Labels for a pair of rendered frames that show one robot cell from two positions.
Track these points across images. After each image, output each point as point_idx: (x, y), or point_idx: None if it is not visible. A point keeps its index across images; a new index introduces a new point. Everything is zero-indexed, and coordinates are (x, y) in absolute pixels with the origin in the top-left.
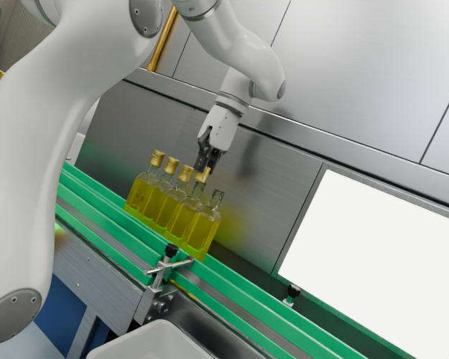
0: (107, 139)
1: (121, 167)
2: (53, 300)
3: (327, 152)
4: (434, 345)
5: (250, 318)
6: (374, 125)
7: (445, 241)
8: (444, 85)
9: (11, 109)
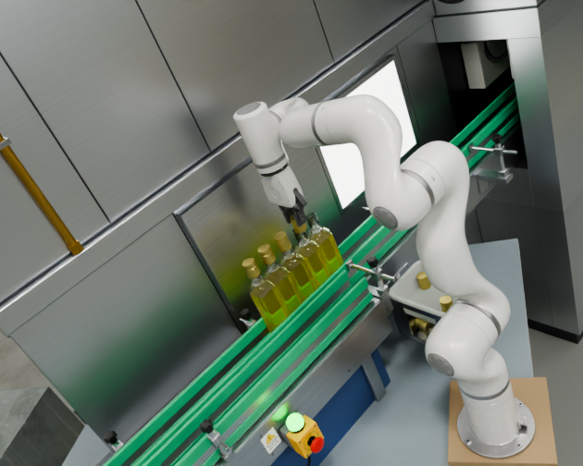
0: (112, 363)
1: (164, 349)
2: (335, 412)
3: None
4: (406, 137)
5: (390, 233)
6: (299, 66)
7: (378, 89)
8: (306, 3)
9: (467, 246)
